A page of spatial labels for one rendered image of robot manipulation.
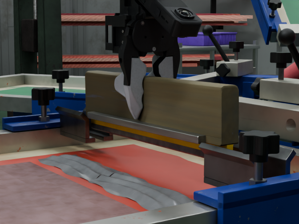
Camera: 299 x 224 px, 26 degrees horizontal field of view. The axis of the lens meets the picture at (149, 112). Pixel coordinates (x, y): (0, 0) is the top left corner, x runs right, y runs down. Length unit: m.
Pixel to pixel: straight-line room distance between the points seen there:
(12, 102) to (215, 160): 0.94
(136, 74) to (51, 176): 0.19
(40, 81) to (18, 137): 1.15
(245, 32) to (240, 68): 7.95
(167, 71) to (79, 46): 10.38
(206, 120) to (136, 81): 0.15
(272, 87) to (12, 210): 0.54
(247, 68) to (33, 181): 0.88
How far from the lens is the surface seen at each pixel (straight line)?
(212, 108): 0.81
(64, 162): 1.03
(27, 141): 1.15
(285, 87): 1.12
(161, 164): 1.02
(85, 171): 0.96
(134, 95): 0.93
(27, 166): 1.02
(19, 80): 2.30
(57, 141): 1.17
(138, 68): 0.93
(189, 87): 0.85
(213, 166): 0.81
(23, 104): 1.64
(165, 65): 0.96
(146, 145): 1.18
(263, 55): 9.26
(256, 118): 1.10
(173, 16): 0.87
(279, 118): 1.06
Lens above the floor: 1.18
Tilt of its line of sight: 8 degrees down
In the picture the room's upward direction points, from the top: straight up
